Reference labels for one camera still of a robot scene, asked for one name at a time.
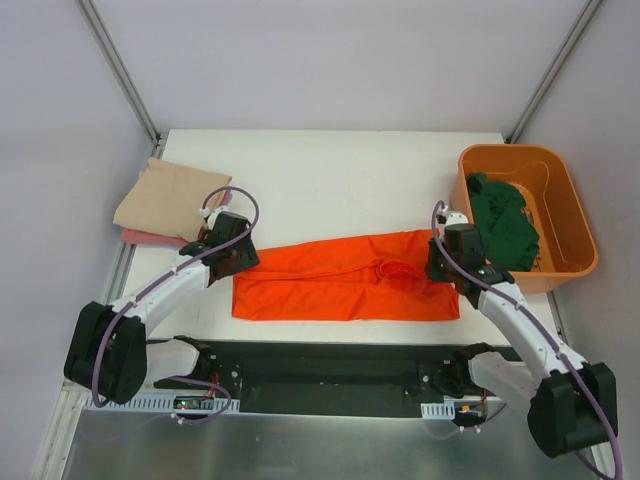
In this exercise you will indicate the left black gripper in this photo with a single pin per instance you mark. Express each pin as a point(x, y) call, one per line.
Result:
point(240, 260)

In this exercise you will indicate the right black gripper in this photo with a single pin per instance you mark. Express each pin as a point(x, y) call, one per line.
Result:
point(437, 267)

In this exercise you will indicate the orange t-shirt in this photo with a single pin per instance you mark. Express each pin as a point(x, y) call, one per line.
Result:
point(370, 277)

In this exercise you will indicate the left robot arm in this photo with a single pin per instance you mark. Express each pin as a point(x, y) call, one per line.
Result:
point(110, 353)

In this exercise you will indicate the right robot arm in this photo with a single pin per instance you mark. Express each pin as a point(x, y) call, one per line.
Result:
point(569, 404)

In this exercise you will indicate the green t-shirt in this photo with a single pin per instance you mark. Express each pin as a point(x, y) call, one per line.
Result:
point(498, 209)

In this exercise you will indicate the beige folded t-shirt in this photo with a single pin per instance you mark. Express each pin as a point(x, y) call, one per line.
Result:
point(163, 174)

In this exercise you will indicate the orange plastic bin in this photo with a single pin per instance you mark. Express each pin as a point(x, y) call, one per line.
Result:
point(567, 248)

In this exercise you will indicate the pink folded t-shirt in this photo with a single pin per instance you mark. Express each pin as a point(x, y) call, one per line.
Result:
point(150, 237)

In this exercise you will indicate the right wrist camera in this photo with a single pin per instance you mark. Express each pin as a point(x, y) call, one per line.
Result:
point(449, 218)

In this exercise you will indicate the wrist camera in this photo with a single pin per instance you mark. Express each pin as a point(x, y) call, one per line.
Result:
point(210, 215)
point(449, 218)

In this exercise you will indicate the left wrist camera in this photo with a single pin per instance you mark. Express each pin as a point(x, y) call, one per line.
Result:
point(210, 215)

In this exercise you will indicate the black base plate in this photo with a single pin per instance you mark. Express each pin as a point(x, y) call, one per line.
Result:
point(390, 381)

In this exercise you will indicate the left aluminium frame post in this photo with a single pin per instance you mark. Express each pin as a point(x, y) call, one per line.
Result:
point(111, 55)

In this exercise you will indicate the aluminium frame post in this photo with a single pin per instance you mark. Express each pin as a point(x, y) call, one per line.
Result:
point(570, 43)
point(111, 55)

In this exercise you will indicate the left white cable duct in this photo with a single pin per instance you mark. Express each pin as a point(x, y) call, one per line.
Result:
point(170, 403)

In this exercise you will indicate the white cable duct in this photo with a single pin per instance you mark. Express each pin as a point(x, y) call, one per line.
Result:
point(438, 411)
point(170, 403)

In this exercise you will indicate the right white cable duct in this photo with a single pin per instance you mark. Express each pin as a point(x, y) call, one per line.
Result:
point(438, 411)

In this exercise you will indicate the right aluminium frame post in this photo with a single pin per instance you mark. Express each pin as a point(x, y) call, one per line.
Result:
point(570, 43)

